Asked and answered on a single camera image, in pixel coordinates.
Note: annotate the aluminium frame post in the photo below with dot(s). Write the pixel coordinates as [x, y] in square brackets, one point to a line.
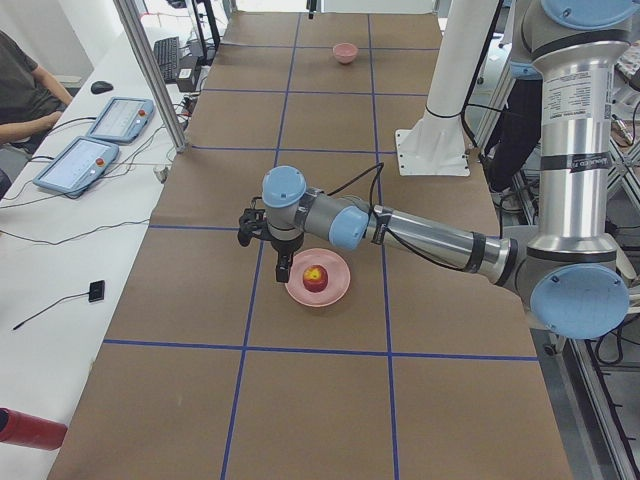
[142, 50]

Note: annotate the black computer mouse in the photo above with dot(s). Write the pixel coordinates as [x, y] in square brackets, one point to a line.
[99, 87]

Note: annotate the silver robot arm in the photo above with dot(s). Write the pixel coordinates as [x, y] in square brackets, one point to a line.
[564, 269]

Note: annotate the standing person black trousers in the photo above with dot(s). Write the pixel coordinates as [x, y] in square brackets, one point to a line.
[513, 139]

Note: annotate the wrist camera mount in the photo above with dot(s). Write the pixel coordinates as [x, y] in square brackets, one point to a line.
[252, 224]

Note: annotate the black keyboard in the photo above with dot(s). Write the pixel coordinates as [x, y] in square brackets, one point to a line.
[166, 52]

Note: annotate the blue teach pendant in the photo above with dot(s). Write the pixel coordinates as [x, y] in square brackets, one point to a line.
[77, 167]
[122, 120]

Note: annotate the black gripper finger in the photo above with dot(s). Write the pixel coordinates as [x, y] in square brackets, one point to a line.
[283, 267]

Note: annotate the pink plate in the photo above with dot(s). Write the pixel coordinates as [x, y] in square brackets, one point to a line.
[339, 277]

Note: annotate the small black square device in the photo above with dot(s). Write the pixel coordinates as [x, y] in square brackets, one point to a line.
[96, 291]

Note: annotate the near blue teach pendant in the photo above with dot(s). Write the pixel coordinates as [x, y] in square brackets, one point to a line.
[77, 167]

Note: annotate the red yellow apple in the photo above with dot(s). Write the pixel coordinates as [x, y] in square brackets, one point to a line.
[315, 278]

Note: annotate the red water bottle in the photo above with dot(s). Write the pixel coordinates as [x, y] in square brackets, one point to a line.
[18, 428]

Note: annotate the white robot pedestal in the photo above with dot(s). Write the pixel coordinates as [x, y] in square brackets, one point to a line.
[435, 145]

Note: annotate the seated person dark shirt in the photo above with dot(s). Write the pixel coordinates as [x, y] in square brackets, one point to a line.
[32, 99]

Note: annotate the far blue teach pendant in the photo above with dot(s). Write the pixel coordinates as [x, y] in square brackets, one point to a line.
[122, 120]

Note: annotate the pink bowl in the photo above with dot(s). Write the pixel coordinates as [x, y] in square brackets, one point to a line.
[345, 53]

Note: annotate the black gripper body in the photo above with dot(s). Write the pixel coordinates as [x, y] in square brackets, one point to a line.
[285, 245]

